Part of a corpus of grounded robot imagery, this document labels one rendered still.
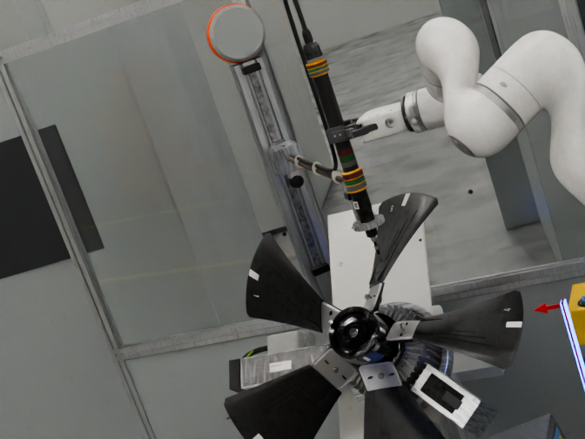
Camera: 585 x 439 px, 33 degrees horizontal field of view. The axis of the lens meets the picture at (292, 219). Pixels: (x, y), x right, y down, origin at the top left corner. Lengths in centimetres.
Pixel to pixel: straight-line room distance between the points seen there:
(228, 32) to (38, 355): 220
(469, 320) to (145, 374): 154
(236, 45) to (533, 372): 127
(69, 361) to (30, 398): 27
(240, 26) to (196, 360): 116
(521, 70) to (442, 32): 15
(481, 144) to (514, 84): 10
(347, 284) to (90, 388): 216
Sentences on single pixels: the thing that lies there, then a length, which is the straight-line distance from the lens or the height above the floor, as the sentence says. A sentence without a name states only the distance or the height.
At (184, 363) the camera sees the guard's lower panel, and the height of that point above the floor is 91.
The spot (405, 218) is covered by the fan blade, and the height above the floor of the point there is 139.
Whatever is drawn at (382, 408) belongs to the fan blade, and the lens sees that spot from 214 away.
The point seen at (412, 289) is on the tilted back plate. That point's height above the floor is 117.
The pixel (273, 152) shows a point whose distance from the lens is 263.
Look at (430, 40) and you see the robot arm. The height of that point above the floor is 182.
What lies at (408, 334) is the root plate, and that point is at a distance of 215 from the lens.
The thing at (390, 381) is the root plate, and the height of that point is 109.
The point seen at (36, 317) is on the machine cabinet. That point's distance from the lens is 442.
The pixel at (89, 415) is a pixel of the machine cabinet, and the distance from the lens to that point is 453.
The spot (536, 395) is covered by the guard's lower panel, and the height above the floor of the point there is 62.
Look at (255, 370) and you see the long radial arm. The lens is 244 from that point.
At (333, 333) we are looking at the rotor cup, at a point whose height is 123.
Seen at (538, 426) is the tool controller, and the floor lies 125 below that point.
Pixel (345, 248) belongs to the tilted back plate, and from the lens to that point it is 255.
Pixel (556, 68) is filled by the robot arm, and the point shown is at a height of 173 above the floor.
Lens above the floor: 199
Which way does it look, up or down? 13 degrees down
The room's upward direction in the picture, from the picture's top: 19 degrees counter-clockwise
